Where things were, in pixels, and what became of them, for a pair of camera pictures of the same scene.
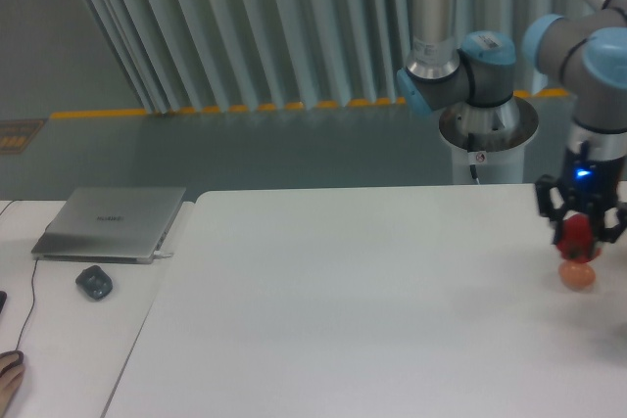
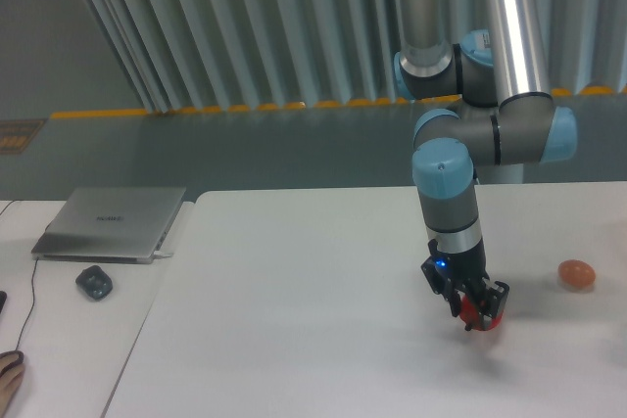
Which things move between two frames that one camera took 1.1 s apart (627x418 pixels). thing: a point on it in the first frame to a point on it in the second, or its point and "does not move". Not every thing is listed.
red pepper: x=578 y=241 to x=470 y=316
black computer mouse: x=17 y=362 does not move
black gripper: x=590 y=184 to x=451 y=272
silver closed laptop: x=107 y=224 does not move
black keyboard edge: x=3 y=300 does not move
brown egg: x=577 y=275 does not move
